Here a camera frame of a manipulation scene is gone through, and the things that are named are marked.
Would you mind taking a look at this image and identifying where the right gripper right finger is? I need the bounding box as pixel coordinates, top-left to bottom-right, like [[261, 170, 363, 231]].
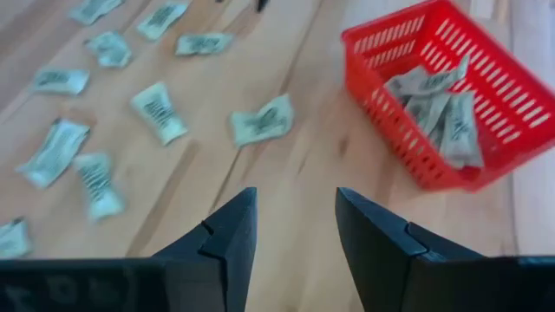
[[335, 186, 483, 312]]

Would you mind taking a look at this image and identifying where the red plastic basket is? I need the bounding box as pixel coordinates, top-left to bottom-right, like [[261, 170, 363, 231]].
[[341, 0, 555, 193]]

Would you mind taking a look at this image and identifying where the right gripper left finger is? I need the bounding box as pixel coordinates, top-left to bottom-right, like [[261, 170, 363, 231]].
[[152, 186, 258, 312]]

